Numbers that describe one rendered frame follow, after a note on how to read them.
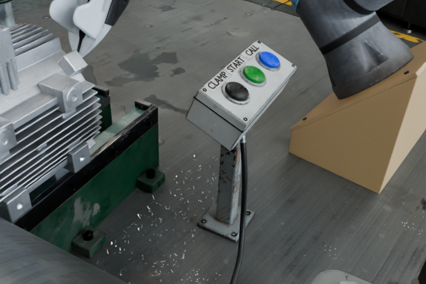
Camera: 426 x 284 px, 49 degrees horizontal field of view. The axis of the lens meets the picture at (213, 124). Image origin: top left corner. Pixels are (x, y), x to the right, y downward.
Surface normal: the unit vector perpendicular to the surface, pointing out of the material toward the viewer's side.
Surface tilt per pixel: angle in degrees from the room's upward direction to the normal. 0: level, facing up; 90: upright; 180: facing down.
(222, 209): 90
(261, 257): 0
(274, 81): 22
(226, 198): 90
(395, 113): 90
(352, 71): 74
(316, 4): 91
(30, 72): 32
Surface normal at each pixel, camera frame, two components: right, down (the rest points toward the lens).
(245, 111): 0.37, -0.66
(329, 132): -0.61, 0.42
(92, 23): 0.87, 0.35
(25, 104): 0.04, -0.83
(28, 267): 0.29, -0.95
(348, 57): -0.64, 0.09
